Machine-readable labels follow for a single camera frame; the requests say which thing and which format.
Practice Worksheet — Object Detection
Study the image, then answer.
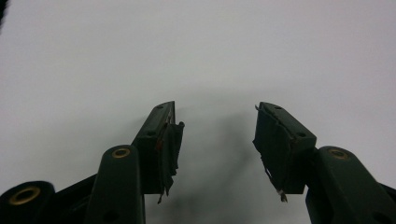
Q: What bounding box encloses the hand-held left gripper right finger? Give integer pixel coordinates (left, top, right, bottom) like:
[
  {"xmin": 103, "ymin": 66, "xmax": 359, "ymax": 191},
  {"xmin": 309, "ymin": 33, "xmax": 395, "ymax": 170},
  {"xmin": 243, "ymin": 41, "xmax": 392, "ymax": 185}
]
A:
[{"xmin": 252, "ymin": 101, "xmax": 396, "ymax": 224}]

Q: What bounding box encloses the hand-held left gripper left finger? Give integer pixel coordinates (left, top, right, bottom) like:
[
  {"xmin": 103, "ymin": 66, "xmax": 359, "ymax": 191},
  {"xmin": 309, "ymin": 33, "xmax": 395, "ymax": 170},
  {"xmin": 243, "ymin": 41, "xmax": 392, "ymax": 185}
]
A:
[{"xmin": 83, "ymin": 100, "xmax": 186, "ymax": 224}]

